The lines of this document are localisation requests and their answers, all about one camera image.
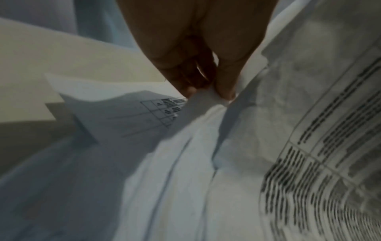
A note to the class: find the person's left hand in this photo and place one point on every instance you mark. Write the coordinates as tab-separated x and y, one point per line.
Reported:
202	35

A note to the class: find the pile of printed papers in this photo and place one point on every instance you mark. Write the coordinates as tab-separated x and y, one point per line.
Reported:
163	188

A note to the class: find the printed paper sheet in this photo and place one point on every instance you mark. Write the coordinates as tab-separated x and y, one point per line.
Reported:
297	106

